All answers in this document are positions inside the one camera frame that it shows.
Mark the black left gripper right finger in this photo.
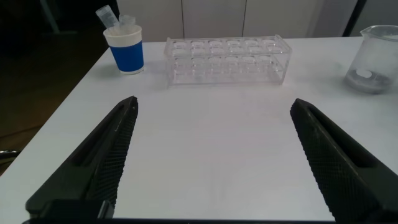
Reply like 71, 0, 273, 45
290, 98, 398, 223

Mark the clear glass beaker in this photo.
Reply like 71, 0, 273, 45
343, 24, 398, 95

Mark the test tube with blue liquid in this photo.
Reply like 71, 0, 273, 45
119, 14, 137, 28

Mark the clear plastic test tube rack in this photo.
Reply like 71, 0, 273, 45
164, 34, 293, 88

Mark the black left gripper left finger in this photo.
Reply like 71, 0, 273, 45
24, 95, 139, 220

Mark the blue white paper cup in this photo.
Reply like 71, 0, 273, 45
103, 24, 145, 75

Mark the test tube with red liquid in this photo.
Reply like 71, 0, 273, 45
95, 4, 120, 29

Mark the metal chair frame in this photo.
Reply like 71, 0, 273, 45
0, 150, 21, 162

